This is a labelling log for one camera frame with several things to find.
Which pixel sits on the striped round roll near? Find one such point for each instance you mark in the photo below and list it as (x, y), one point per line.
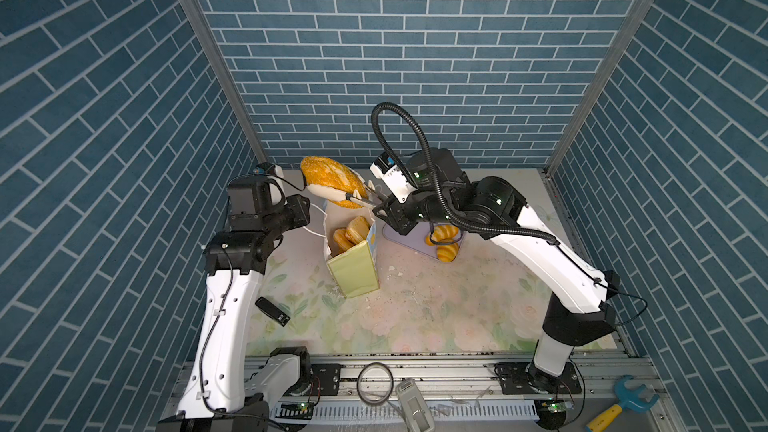
(447, 253)

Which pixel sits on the paper bag with floral sides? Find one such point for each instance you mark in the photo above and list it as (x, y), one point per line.
(354, 271)

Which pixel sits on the white metal tongs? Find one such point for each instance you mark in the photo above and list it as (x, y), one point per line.
(373, 199)

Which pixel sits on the striped croissant roll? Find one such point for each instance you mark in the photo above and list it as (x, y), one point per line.
(442, 235)

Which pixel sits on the black clip on mat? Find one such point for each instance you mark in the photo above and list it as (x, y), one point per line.
(272, 311)

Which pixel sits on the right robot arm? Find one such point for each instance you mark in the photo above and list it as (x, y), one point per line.
(436, 190)

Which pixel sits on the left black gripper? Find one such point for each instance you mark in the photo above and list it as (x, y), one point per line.
(299, 212)

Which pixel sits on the lilac plastic tray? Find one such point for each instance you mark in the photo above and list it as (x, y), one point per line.
(415, 239)

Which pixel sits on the sesame oval bread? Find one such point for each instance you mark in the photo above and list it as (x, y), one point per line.
(326, 171)

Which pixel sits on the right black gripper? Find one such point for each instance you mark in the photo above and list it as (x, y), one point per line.
(396, 216)

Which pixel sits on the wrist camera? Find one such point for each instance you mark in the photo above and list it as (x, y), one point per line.
(385, 169)
(273, 174)

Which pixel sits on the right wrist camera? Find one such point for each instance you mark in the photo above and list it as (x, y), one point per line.
(385, 169)

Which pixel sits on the triangular toast bread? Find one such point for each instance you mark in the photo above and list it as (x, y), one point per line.
(357, 230)

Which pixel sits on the blue yellow toy wrench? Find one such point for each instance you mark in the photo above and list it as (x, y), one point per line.
(627, 399)

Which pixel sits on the grey handheld device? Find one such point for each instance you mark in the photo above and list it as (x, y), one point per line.
(416, 413)

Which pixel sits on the twisted ring bread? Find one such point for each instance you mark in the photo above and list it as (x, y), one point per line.
(342, 240)

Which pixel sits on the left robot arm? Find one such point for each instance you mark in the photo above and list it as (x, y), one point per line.
(215, 397)

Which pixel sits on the floral table mat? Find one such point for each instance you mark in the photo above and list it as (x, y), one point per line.
(485, 300)

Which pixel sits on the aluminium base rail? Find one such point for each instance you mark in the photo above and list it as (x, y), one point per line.
(346, 392)

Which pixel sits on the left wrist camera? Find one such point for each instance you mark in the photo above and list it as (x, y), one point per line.
(273, 174)

